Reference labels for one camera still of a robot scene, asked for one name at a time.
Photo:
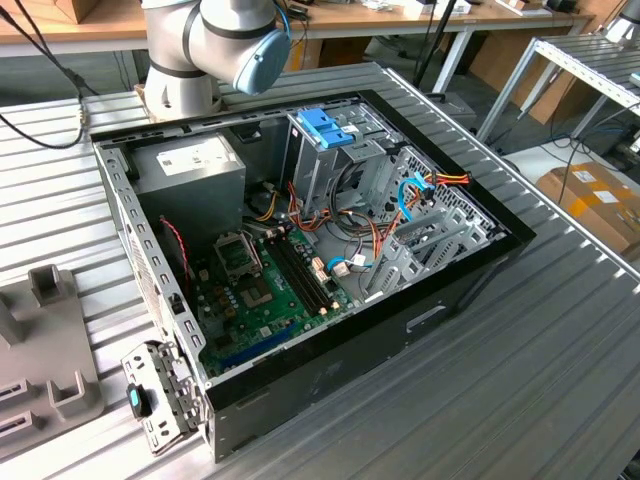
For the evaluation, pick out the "grey parts rack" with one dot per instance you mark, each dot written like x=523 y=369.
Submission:
x=40 y=345

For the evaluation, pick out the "black open PC case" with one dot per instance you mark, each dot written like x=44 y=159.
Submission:
x=350 y=360

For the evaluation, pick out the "CPU socket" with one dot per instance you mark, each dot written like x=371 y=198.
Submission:
x=236 y=254

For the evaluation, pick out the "black RAM slot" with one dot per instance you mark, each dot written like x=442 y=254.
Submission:
x=295 y=277
x=306 y=272

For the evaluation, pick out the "brown cardboard box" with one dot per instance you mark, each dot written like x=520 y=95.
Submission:
x=345 y=52

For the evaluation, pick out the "brown wooden box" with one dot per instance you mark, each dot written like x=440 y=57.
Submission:
x=75 y=10

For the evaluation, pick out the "grey metal drive cage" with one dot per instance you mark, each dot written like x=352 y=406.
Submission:
x=315 y=170

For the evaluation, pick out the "grey power supply unit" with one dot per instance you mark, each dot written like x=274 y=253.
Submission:
x=190 y=200

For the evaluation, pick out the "grey metal slot bracket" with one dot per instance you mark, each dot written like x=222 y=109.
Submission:
x=172 y=400

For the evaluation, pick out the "green motherboard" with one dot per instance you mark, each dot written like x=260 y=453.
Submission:
x=280 y=320

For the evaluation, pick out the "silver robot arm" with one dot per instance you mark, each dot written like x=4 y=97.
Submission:
x=175 y=75

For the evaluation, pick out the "grey metal disk bay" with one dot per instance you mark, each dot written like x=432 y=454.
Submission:
x=407 y=270

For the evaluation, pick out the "black latch with teal tab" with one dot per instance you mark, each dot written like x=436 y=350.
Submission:
x=141 y=400

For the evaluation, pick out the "brown cardboard sheets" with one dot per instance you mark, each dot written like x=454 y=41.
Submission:
x=500 y=65

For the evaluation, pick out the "blue expansion slot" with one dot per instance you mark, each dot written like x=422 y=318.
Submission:
x=265 y=342

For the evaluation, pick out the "black tripod stand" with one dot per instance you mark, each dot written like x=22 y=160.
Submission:
x=435 y=42

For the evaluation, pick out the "cardboard box with labels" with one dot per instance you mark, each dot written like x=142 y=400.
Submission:
x=590 y=210

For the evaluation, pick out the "square chipset chip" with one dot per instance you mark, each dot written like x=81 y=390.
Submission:
x=256 y=294

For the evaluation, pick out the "blue plastic drive latch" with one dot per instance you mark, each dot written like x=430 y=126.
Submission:
x=320 y=127

